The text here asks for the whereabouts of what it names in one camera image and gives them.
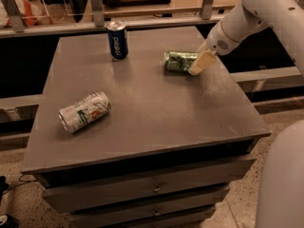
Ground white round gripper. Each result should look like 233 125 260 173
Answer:
188 22 238 75

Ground green soda can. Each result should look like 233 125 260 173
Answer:
164 51 198 72

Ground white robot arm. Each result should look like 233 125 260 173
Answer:
189 0 304 228

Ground blue pepsi can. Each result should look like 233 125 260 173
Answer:
106 21 128 60

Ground white 7up can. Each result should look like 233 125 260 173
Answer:
58 91 111 133

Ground grey drawer cabinet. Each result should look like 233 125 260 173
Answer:
23 27 270 228

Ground orange white bag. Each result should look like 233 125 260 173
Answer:
0 0 52 28

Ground right metal rail bracket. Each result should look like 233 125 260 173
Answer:
199 0 214 20

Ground metal rail bracket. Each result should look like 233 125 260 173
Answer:
199 0 214 20
90 0 105 27
1 0 26 32

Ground middle metal rail bracket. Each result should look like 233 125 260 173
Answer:
90 0 105 27

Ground left metal rail bracket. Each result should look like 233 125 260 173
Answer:
1 0 26 32

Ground black floor cable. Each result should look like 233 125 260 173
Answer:
2 174 38 196

